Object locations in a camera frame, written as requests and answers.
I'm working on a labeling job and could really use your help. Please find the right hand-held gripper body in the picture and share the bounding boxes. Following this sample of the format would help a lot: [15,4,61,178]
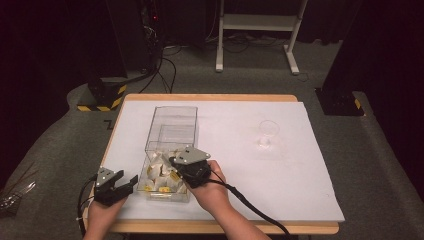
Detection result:
[172,145,212,190]

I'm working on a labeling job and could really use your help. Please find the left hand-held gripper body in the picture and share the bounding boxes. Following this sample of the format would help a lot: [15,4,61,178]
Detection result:
[93,165,125,207]

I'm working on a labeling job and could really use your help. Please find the pile of white yellow sachets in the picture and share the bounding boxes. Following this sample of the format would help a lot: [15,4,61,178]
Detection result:
[142,149,190,195]

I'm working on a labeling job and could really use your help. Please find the person's left hand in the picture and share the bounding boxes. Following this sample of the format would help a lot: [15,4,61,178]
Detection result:
[85,195,130,236]

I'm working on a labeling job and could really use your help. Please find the person's right hand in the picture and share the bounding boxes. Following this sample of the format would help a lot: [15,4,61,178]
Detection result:
[185,159,234,217]

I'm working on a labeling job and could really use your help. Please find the wooden table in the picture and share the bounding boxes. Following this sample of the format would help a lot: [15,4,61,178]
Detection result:
[78,93,340,236]

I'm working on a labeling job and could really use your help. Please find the white table mat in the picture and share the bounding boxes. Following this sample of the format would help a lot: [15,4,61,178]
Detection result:
[84,100,346,224]

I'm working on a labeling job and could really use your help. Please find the clear glass cup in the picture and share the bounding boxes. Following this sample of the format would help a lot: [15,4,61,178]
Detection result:
[257,119,281,150]

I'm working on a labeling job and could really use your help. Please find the black stand with striped base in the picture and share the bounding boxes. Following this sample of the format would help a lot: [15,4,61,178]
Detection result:
[76,75,129,113]

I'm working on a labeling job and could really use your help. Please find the clear plastic wrapper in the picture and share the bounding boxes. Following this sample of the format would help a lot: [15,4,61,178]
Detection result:
[0,161,38,215]

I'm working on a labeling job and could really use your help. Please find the black computer tower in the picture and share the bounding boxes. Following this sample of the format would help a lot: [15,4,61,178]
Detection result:
[105,0,163,74]

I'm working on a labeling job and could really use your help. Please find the black stand base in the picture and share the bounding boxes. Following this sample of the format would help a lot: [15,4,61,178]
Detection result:
[314,87,365,117]

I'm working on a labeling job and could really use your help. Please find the left hand-held gripper black cable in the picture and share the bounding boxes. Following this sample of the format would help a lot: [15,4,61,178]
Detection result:
[76,177,100,237]

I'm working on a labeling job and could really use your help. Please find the hand-held gripper black cable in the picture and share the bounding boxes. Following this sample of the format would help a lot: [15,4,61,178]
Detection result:
[207,169,296,240]
[76,177,100,237]

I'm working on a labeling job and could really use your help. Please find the right hand-held gripper black cable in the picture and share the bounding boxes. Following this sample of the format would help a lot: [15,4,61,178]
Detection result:
[207,169,296,240]

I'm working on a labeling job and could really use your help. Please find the black floor cables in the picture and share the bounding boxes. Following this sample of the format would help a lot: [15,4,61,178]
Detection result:
[138,46,178,95]

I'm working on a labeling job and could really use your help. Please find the white metal stand frame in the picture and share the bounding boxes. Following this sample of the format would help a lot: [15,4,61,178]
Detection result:
[214,0,310,76]

